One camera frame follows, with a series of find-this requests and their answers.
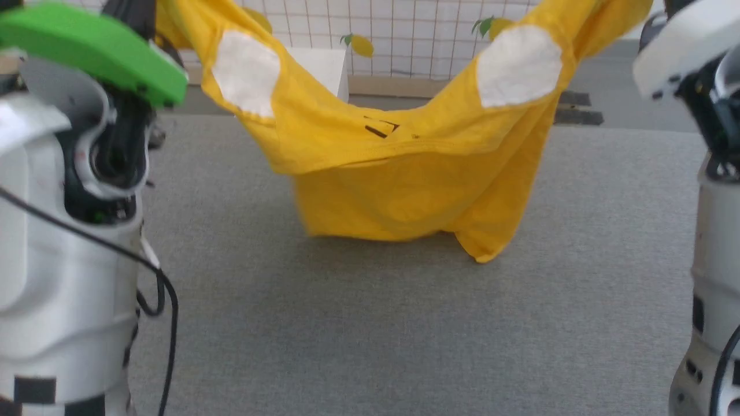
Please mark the lemon print partition screen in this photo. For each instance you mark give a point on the lemon print partition screen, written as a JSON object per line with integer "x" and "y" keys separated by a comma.
{"x": 416, "y": 40}

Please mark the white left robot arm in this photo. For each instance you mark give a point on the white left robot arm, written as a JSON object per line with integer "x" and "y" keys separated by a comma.
{"x": 52, "y": 277}

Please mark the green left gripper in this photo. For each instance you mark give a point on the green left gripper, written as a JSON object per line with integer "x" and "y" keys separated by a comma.
{"x": 87, "y": 40}

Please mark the yellow t-shirt with white patches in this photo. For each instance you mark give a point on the yellow t-shirt with white patches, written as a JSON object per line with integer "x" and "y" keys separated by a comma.
{"x": 399, "y": 179}

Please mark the white box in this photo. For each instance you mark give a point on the white box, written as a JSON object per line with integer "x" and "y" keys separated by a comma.
{"x": 326, "y": 66}

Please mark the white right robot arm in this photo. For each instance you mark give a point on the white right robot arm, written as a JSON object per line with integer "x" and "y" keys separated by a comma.
{"x": 720, "y": 260}

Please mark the black floor base plate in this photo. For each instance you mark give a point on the black floor base plate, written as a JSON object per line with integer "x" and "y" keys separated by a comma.
{"x": 578, "y": 110}

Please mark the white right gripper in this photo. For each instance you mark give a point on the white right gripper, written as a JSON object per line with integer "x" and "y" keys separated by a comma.
{"x": 688, "y": 40}

